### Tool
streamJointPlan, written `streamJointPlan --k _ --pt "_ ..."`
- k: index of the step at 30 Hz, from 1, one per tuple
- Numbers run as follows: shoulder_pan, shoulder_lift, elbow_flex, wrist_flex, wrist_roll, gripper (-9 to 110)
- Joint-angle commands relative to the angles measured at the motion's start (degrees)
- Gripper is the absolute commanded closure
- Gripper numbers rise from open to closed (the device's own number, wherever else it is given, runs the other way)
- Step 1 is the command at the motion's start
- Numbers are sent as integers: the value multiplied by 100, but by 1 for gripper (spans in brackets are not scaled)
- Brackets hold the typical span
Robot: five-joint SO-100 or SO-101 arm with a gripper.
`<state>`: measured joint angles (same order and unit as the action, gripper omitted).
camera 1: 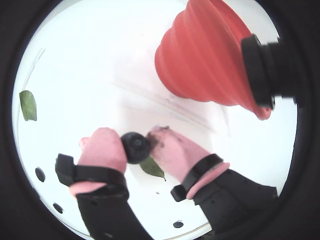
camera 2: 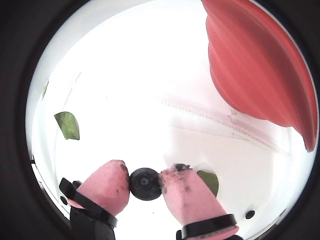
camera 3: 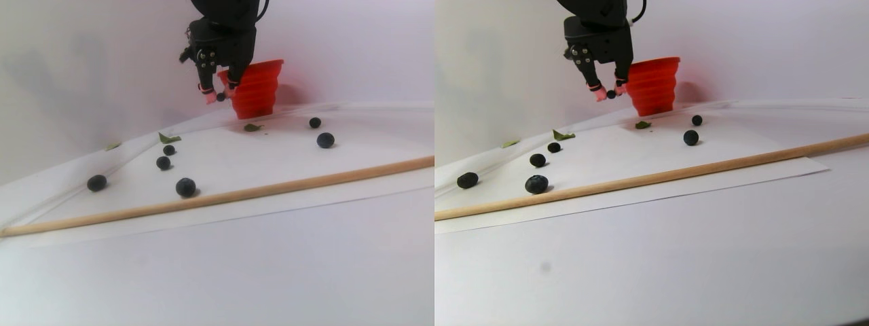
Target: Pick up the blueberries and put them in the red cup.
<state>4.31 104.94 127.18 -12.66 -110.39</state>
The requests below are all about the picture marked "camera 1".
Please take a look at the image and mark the stained pink-covered gripper finger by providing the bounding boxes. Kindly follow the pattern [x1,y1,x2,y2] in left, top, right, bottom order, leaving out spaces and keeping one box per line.
[145,125,279,236]

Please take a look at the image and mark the pink-covered black gripper finger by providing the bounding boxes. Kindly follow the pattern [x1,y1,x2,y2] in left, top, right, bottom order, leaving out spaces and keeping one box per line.
[54,127,153,240]

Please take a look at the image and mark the red collapsible silicone cup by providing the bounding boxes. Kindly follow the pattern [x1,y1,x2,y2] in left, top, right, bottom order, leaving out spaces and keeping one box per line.
[154,0,273,121]

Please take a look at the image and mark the small green leaf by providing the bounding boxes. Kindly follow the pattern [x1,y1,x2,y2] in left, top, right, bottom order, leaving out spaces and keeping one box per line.
[139,155,167,182]

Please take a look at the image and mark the white paper sheet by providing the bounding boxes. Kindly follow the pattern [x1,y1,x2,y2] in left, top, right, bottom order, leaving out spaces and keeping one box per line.
[12,47,231,238]

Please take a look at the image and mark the large green leaf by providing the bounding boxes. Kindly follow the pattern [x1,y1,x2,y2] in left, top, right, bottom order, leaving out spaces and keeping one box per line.
[19,90,38,123]

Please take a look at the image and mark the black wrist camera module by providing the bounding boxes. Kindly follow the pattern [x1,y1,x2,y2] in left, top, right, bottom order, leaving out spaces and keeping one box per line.
[240,33,300,110]

